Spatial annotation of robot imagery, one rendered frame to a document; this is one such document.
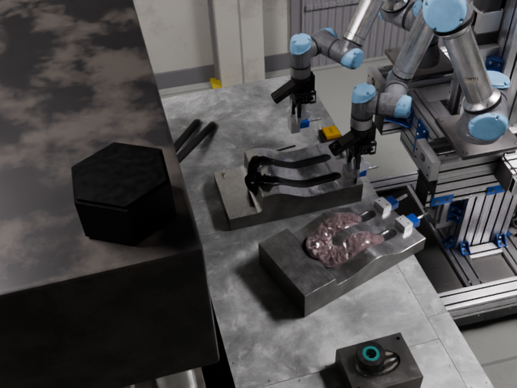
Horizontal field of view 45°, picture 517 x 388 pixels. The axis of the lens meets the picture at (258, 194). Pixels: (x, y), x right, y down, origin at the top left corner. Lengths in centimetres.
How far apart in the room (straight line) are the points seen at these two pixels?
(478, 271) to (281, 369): 132
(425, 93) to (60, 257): 219
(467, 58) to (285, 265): 83
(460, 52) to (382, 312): 82
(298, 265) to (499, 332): 134
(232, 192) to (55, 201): 166
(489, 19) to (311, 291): 112
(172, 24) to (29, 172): 352
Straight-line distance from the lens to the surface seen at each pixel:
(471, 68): 199
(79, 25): 95
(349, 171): 228
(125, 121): 74
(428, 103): 260
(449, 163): 228
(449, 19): 187
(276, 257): 200
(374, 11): 225
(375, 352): 182
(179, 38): 424
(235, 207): 223
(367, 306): 203
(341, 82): 437
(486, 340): 303
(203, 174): 246
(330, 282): 194
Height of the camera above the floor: 244
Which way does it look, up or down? 44 degrees down
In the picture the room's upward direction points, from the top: 3 degrees counter-clockwise
